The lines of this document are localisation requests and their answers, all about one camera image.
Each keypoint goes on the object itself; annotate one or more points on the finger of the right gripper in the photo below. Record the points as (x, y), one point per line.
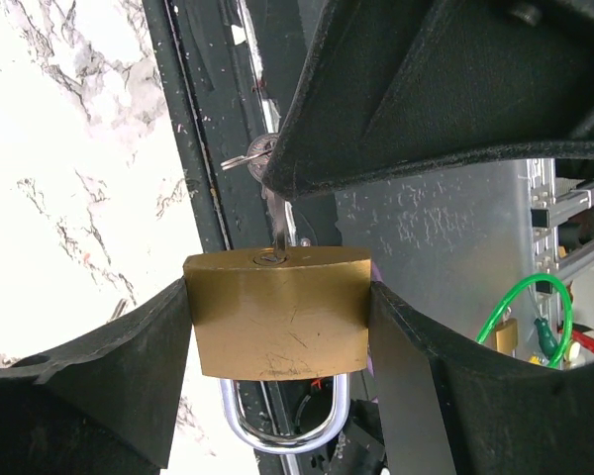
(399, 88)

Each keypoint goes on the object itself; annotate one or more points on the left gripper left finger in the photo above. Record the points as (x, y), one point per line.
(103, 403)

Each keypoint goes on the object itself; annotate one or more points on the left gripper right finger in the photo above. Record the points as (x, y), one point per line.
(449, 405)

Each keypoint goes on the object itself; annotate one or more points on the brass padlock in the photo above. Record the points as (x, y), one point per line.
(258, 317)

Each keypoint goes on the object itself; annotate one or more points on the silver key set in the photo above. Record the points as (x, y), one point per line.
(119, 310)

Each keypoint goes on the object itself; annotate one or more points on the green cable lock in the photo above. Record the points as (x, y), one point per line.
(522, 321)

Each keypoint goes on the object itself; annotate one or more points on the black mounting base plate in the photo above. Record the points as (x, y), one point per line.
(229, 70)

